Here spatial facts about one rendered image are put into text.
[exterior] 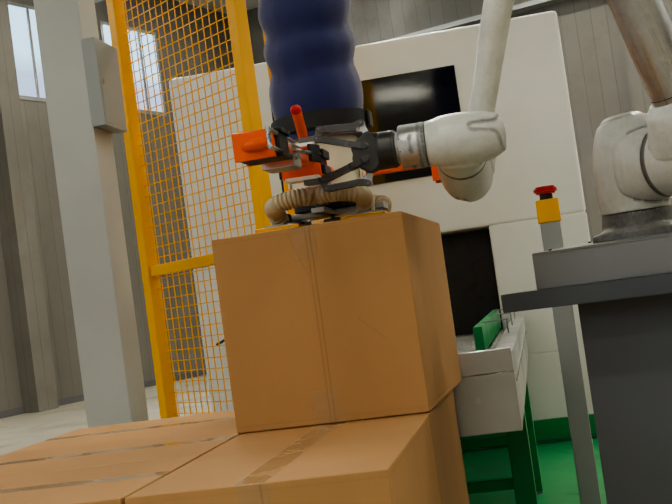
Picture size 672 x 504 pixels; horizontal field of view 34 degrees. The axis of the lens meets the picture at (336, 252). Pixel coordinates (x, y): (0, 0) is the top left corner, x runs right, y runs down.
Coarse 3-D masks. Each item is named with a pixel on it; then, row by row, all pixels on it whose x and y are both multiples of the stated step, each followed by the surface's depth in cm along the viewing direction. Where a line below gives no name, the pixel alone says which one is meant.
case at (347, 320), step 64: (256, 256) 223; (320, 256) 220; (384, 256) 218; (256, 320) 223; (320, 320) 220; (384, 320) 217; (448, 320) 265; (256, 384) 223; (320, 384) 220; (384, 384) 217; (448, 384) 248
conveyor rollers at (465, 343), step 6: (504, 330) 486; (456, 336) 490; (462, 336) 488; (468, 336) 479; (498, 336) 442; (456, 342) 444; (462, 342) 435; (468, 342) 434; (474, 342) 425; (492, 342) 415; (498, 342) 406; (462, 348) 399; (468, 348) 398; (474, 348) 389; (492, 348) 379
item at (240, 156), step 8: (272, 128) 188; (232, 136) 190; (240, 136) 189; (248, 136) 189; (256, 136) 189; (264, 136) 188; (272, 136) 188; (240, 144) 189; (240, 152) 189; (248, 152) 189; (256, 152) 189; (264, 152) 188; (272, 152) 188; (240, 160) 189; (248, 160) 189; (256, 160) 190; (264, 160) 192; (272, 160) 193; (280, 160) 195
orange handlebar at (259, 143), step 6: (252, 138) 188; (258, 138) 187; (264, 138) 187; (246, 144) 188; (252, 144) 187; (258, 144) 187; (264, 144) 187; (246, 150) 188; (252, 150) 188; (306, 156) 215; (306, 162) 216; (312, 162) 220; (396, 168) 252; (402, 168) 252; (414, 168) 252; (378, 174) 254
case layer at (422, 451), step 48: (96, 432) 272; (144, 432) 255; (192, 432) 240; (288, 432) 215; (336, 432) 205; (384, 432) 195; (432, 432) 214; (0, 480) 202; (48, 480) 193; (96, 480) 184; (144, 480) 176; (192, 480) 169; (240, 480) 163; (288, 480) 157; (336, 480) 156; (384, 480) 155; (432, 480) 203
